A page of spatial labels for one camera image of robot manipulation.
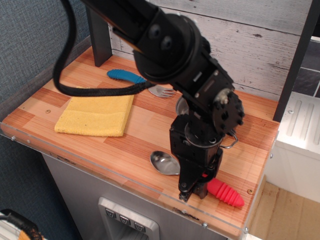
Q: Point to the dark grey left post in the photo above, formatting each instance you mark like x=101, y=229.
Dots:
x=100, y=37

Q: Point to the dark grey right post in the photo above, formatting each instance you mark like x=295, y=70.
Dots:
x=308, y=29

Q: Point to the blue handled metal fork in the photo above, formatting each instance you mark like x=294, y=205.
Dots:
x=157, y=90

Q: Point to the orange object bottom left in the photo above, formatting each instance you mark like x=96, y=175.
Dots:
x=24, y=235

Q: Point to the white toy sink unit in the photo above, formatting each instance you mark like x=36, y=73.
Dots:
x=294, y=162

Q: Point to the grey toy fridge cabinet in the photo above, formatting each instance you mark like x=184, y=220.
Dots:
x=81, y=192

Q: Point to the clear acrylic edge guard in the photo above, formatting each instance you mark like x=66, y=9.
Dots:
x=133, y=174

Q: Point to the dark grey post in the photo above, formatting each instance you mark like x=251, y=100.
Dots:
x=100, y=37
x=308, y=29

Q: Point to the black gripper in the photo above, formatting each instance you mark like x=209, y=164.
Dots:
x=199, y=158

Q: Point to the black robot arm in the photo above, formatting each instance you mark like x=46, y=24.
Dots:
x=169, y=49

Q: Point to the silver ice dispenser panel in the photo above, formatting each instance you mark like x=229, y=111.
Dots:
x=122, y=223

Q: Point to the yellow folded cloth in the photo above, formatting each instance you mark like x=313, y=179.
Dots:
x=104, y=116

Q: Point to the stainless steel pot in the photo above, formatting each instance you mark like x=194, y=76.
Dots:
x=182, y=108

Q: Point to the red handled metal spoon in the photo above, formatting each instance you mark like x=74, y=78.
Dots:
x=168, y=165

